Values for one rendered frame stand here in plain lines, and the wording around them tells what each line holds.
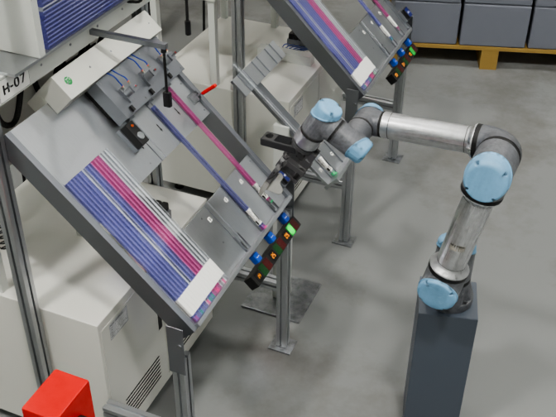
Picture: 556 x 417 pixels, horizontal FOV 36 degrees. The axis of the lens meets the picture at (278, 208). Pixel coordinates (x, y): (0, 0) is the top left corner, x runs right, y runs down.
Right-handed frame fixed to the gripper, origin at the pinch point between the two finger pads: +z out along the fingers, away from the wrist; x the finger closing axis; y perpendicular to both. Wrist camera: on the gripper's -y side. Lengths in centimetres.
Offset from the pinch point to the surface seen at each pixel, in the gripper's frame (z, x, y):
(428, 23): 64, 277, 16
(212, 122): 9.8, 19.0, -26.2
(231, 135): 9.5, 19.0, -18.7
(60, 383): 20, -83, -10
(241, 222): 15.1, -4.9, 0.8
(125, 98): -3.8, -12.3, -46.3
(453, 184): 64, 157, 70
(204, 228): 13.2, -18.4, -6.5
